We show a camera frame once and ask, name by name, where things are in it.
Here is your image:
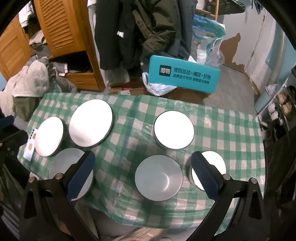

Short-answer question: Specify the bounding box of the large white plate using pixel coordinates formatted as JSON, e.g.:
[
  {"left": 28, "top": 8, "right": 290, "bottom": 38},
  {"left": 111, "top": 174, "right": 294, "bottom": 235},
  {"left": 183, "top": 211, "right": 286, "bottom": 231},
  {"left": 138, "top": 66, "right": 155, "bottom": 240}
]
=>
[{"left": 69, "top": 99, "right": 113, "bottom": 147}]

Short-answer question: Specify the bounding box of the metal storage rack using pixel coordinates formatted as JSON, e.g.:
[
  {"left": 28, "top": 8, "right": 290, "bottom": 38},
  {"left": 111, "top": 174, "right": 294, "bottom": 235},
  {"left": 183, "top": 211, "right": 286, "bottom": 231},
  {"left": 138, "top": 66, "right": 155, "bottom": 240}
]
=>
[{"left": 254, "top": 67, "right": 296, "bottom": 145}]

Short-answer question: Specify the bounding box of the brown cardboard box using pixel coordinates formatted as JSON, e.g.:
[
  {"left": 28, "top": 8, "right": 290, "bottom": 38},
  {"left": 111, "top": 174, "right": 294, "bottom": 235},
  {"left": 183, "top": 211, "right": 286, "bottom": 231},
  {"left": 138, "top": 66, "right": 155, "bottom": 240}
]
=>
[
  {"left": 166, "top": 87, "right": 210, "bottom": 105},
  {"left": 108, "top": 82, "right": 148, "bottom": 95}
]

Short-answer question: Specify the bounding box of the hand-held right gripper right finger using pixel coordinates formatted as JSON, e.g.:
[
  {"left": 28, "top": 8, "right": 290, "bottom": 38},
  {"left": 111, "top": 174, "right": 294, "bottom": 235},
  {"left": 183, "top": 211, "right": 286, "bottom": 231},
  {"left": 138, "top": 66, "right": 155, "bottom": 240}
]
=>
[{"left": 191, "top": 151, "right": 265, "bottom": 241}]

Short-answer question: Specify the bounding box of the white door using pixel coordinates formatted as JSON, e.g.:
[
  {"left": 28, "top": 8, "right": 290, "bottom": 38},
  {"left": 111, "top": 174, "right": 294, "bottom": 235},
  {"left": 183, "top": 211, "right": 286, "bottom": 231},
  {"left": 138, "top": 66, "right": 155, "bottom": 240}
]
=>
[{"left": 245, "top": 11, "right": 285, "bottom": 80}]

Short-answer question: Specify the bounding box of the wooden shelf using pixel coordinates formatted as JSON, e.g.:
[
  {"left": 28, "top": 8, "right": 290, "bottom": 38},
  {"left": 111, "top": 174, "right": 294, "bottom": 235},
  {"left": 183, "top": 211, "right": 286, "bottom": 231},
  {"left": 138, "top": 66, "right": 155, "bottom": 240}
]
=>
[{"left": 196, "top": 0, "right": 219, "bottom": 21}]

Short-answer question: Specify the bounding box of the dark grey hanging coat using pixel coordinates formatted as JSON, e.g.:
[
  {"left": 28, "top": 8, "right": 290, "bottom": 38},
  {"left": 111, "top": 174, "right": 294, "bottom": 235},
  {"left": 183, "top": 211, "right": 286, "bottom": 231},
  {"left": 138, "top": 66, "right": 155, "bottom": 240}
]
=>
[{"left": 178, "top": 0, "right": 197, "bottom": 61}]

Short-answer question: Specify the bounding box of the dark grey clothing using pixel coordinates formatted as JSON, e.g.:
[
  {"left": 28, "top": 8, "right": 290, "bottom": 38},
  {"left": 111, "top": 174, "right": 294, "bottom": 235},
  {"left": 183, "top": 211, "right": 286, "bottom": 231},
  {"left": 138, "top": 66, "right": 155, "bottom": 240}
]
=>
[{"left": 47, "top": 61, "right": 77, "bottom": 93}]

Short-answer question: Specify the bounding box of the pale green bowl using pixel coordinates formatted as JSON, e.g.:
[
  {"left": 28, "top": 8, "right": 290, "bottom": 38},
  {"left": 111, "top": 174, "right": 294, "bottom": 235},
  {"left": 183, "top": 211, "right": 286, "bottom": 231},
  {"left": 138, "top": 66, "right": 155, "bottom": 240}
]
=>
[
  {"left": 48, "top": 148, "right": 94, "bottom": 200},
  {"left": 134, "top": 155, "right": 184, "bottom": 201},
  {"left": 189, "top": 151, "right": 227, "bottom": 192}
]

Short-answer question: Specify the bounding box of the white smartphone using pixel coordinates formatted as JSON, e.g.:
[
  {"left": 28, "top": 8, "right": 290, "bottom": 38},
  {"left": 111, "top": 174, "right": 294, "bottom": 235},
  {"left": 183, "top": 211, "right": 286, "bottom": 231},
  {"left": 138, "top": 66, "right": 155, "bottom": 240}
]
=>
[{"left": 23, "top": 128, "right": 38, "bottom": 161}]

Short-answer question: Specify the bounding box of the wooden louvred wardrobe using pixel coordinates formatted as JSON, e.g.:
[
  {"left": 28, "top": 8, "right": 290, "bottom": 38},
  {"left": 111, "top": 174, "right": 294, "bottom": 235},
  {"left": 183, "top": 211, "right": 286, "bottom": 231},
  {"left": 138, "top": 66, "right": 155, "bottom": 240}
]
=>
[{"left": 0, "top": 0, "right": 107, "bottom": 93}]

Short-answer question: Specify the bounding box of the green checked tablecloth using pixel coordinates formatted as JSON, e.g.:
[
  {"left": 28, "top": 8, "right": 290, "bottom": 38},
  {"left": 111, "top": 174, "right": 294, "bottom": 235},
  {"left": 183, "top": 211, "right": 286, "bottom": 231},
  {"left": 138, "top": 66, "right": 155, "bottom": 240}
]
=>
[{"left": 17, "top": 93, "right": 266, "bottom": 226}]

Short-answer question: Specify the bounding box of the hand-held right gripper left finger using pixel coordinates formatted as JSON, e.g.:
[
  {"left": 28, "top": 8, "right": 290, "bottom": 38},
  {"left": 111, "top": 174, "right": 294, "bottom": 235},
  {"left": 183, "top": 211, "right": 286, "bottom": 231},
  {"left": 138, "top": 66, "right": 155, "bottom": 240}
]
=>
[{"left": 20, "top": 151, "right": 102, "bottom": 241}]

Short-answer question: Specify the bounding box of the light blue container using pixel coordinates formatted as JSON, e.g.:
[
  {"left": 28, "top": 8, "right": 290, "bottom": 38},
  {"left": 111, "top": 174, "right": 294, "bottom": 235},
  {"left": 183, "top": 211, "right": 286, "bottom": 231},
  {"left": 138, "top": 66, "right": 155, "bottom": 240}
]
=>
[{"left": 254, "top": 89, "right": 276, "bottom": 114}]

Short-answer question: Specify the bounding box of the dark green hanging jacket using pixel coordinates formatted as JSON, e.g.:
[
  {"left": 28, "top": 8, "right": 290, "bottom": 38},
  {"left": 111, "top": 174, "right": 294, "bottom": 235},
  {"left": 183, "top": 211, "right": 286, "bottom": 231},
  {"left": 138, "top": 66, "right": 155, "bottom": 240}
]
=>
[{"left": 133, "top": 0, "right": 184, "bottom": 63}]

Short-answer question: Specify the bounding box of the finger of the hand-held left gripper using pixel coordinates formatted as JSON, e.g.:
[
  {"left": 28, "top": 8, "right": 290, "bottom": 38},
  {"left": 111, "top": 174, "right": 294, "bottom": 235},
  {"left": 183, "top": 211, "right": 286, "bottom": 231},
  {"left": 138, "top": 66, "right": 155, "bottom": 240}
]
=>
[{"left": 0, "top": 115, "right": 15, "bottom": 127}]

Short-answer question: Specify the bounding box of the blue and white plastic bag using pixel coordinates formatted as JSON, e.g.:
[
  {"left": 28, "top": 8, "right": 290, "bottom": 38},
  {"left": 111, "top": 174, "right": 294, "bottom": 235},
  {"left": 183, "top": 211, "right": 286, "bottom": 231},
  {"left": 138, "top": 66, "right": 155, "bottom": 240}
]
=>
[{"left": 192, "top": 14, "right": 226, "bottom": 66}]

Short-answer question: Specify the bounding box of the small white plate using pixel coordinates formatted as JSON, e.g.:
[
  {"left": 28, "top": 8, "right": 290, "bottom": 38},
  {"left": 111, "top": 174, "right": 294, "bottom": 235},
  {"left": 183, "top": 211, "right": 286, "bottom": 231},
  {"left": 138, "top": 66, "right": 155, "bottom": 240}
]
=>
[{"left": 35, "top": 116, "right": 64, "bottom": 157}]

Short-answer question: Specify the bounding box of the grey clothes pile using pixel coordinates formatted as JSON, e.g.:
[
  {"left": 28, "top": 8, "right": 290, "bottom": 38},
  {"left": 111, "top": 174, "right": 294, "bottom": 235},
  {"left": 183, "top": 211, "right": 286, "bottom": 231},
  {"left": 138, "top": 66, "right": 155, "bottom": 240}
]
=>
[{"left": 28, "top": 30, "right": 54, "bottom": 61}]

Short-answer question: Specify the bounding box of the teal cardboard box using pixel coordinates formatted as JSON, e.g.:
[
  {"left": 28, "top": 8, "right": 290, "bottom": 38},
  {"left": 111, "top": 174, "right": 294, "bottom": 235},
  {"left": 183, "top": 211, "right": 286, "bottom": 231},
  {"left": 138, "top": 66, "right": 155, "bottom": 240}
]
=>
[{"left": 146, "top": 55, "right": 221, "bottom": 94}]

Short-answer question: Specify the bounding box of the white bowl with dark rim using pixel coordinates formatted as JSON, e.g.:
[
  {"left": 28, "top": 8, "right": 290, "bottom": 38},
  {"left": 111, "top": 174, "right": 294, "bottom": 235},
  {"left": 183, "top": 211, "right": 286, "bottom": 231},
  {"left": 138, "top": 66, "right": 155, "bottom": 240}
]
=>
[{"left": 154, "top": 110, "right": 195, "bottom": 150}]

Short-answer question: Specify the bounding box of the black hanging coat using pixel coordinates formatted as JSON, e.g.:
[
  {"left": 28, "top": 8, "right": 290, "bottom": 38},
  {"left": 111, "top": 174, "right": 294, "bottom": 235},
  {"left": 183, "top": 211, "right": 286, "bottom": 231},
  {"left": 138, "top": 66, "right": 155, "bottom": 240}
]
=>
[{"left": 94, "top": 0, "right": 142, "bottom": 70}]

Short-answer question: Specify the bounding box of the olive green cloth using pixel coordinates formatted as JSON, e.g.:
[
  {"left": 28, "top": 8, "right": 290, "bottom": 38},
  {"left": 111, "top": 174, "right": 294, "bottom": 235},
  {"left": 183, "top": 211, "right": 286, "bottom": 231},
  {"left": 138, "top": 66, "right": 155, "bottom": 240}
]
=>
[{"left": 11, "top": 96, "right": 41, "bottom": 121}]

